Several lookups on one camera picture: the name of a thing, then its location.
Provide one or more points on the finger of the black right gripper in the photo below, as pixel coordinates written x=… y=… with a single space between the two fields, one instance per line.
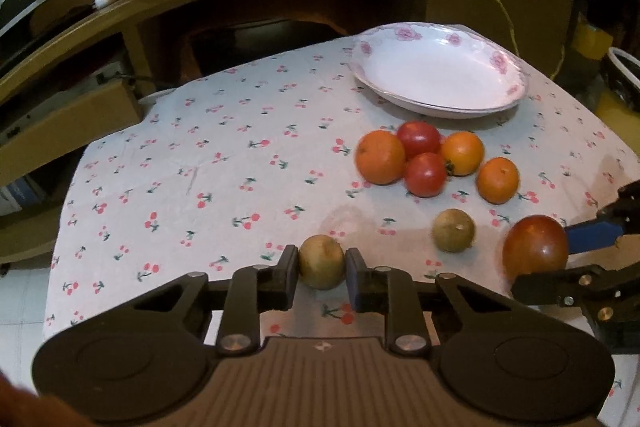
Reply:
x=592 y=235
x=571 y=286

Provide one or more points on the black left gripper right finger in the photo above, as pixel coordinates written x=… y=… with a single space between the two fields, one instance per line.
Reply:
x=397 y=297

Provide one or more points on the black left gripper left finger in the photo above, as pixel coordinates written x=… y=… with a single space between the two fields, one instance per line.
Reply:
x=253 y=291

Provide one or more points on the large dark red tomato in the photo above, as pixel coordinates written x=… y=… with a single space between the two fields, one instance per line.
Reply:
x=535 y=244

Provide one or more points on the brown kiwi fruit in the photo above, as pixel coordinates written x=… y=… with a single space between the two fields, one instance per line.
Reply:
x=453 y=231
x=322 y=262

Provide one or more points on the small orange tangerine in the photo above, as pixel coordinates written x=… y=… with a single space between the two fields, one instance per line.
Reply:
x=498 y=180

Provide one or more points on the large orange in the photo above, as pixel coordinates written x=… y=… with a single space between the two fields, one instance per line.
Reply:
x=380 y=157

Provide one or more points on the red tomato front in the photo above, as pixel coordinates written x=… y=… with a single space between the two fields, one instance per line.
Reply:
x=426 y=175

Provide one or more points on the cherry print tablecloth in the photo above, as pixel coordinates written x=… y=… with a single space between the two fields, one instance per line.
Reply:
x=226 y=171

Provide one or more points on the yellow-orange persimmon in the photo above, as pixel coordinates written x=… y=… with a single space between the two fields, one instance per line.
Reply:
x=463 y=152

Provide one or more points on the red tomato back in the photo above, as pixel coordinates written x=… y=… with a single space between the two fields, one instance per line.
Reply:
x=418 y=137

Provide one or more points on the white floral plate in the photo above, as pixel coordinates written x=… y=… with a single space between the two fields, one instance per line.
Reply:
x=438 y=70

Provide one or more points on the cardboard box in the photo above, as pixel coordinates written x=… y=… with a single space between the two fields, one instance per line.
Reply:
x=110 y=108

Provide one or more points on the wooden tv cabinet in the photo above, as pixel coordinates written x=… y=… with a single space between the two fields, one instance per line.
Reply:
x=169 y=42

